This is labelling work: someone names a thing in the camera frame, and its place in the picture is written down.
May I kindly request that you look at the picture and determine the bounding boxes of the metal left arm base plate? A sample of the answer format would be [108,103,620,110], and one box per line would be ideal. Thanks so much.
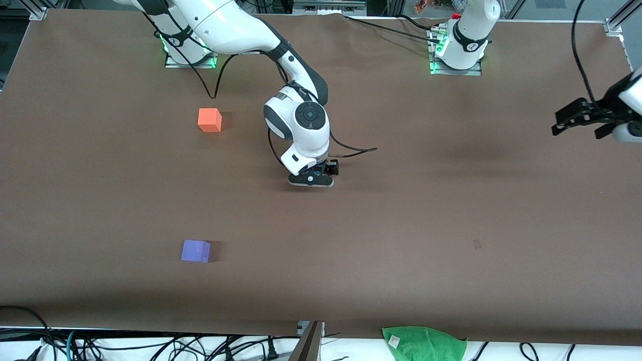
[429,28,483,77]

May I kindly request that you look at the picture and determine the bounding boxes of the grey background device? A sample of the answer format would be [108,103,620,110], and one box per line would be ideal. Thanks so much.
[293,0,367,16]

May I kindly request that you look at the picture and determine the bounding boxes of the black looped floor cable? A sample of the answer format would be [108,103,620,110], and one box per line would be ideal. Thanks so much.
[0,305,60,361]

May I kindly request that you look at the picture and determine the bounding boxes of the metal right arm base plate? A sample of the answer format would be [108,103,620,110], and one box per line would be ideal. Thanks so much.
[165,48,220,69]

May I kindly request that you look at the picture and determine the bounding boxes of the brown table cover sheet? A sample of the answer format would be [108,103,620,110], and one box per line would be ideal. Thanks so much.
[0,9,642,346]

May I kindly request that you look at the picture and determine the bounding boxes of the aluminium post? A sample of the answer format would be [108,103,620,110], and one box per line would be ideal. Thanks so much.
[290,321,326,361]

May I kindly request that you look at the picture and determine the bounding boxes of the green cloth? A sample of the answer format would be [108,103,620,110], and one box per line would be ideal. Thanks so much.
[381,326,468,361]

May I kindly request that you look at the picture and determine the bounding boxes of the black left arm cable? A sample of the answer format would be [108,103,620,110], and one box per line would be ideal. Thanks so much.
[572,0,600,106]

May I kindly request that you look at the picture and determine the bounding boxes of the long black table cable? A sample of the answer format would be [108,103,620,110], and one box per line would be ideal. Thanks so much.
[344,15,442,43]

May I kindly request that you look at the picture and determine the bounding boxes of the purple block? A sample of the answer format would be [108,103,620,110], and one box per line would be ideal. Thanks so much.
[181,240,211,263]

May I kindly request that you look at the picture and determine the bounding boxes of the short black table cable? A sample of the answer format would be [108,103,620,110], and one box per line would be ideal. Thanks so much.
[399,14,439,32]

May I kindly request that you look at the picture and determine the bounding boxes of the orange block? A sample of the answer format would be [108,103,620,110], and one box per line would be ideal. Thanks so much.
[198,108,223,133]

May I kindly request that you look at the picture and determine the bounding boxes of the aluminium frame strut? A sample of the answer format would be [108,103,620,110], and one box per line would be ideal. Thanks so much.
[604,0,641,37]
[20,0,51,21]

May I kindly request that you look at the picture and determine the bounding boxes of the orange background object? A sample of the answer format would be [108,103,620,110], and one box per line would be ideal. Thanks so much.
[414,0,454,15]

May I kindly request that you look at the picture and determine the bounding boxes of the black tangled cable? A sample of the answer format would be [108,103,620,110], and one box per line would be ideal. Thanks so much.
[75,333,301,361]

